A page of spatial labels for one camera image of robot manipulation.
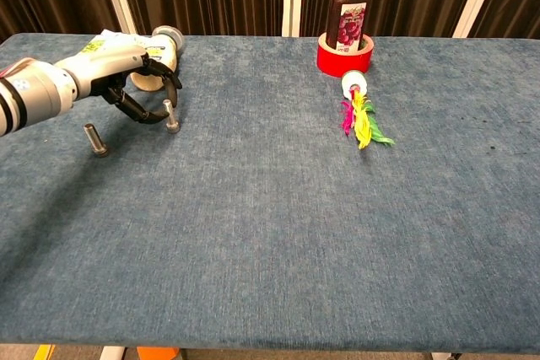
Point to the left black-fingered white robot hand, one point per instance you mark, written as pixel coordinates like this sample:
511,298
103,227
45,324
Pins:
105,69

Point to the orange object under table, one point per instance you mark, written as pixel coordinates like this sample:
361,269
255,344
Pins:
158,353

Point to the cream mayonnaise squeeze bottle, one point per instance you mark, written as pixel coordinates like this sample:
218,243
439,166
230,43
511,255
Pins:
169,46

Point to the red tape roll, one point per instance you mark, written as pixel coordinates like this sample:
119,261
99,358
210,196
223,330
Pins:
337,65

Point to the colourful feather shuttlecock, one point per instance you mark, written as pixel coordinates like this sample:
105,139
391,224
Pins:
356,82

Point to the dark grape juice bottle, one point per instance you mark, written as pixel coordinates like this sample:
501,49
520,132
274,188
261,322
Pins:
348,18

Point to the silver metal bolt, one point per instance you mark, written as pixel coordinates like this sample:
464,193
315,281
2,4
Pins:
95,138
171,124

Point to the white plastic food pouch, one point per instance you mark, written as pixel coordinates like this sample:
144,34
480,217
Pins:
114,37

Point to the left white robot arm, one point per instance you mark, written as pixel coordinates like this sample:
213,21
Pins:
29,94

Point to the yellow floor tape strip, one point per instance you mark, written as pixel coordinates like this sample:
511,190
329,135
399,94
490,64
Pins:
44,353

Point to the blue fabric table mat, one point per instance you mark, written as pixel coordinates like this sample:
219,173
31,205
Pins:
270,229

